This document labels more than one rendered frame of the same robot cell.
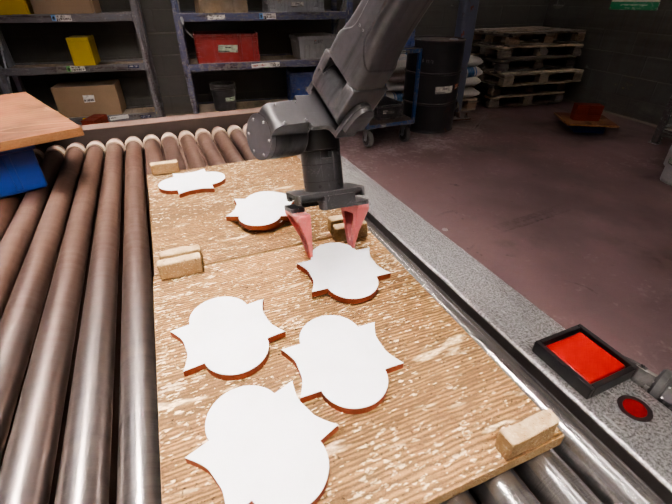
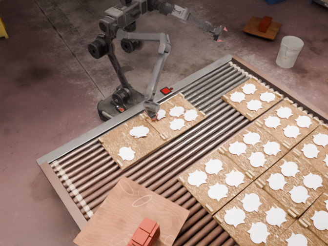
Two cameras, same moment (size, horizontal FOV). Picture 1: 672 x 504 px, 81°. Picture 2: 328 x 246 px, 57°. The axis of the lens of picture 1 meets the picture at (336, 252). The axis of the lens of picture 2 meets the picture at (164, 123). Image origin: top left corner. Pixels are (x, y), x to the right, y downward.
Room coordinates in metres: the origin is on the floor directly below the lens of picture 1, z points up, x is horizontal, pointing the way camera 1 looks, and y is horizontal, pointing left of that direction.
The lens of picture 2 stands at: (0.88, 1.62, 2.80)
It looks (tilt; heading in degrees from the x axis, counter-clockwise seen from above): 49 degrees down; 254
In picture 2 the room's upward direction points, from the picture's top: 1 degrees clockwise
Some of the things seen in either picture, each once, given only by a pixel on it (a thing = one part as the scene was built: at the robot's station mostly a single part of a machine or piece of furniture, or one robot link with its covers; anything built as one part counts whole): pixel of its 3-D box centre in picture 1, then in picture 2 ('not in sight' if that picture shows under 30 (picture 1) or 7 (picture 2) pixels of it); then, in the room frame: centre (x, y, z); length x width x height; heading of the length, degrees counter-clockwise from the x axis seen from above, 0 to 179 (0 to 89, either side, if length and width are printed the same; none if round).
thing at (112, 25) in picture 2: not in sight; (116, 29); (0.66, -0.53, 1.45); 0.09 x 0.08 x 0.12; 37
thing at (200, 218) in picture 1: (244, 201); (132, 140); (0.72, 0.18, 0.93); 0.41 x 0.35 x 0.02; 23
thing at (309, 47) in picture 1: (314, 46); not in sight; (5.09, 0.25, 0.76); 0.50 x 0.36 x 0.24; 113
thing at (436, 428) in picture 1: (314, 343); (174, 116); (0.34, 0.03, 0.93); 0.41 x 0.35 x 0.02; 22
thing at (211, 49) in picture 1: (226, 46); not in sight; (4.83, 1.20, 0.78); 0.66 x 0.45 x 0.28; 107
